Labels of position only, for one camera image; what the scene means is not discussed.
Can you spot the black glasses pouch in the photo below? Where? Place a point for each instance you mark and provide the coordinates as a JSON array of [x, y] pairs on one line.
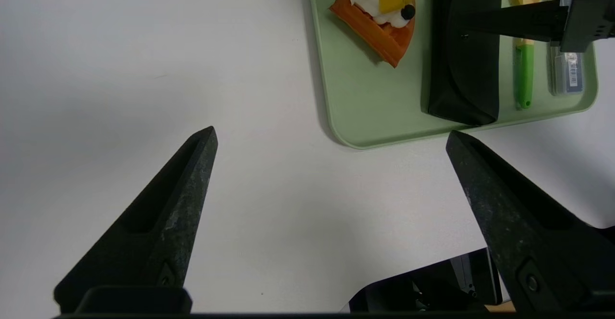
[[461, 83]]

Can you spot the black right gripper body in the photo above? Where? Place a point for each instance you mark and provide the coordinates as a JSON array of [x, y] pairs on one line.
[[593, 11]]

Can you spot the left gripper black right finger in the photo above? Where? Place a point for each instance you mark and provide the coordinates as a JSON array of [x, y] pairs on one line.
[[519, 223]]

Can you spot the light green plastic tray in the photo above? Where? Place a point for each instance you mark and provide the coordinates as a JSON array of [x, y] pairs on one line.
[[365, 107]]

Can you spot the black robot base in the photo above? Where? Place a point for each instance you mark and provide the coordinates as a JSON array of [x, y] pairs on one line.
[[432, 285]]

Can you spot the grey pencil lead case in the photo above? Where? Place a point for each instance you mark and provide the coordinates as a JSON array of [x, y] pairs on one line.
[[567, 76]]

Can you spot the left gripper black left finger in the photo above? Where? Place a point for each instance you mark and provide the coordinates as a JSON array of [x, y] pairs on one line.
[[158, 223]]

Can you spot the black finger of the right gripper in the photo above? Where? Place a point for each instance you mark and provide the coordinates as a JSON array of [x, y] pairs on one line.
[[533, 21]]

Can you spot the toy waffle slice with cream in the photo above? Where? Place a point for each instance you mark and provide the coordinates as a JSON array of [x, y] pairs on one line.
[[384, 30]]

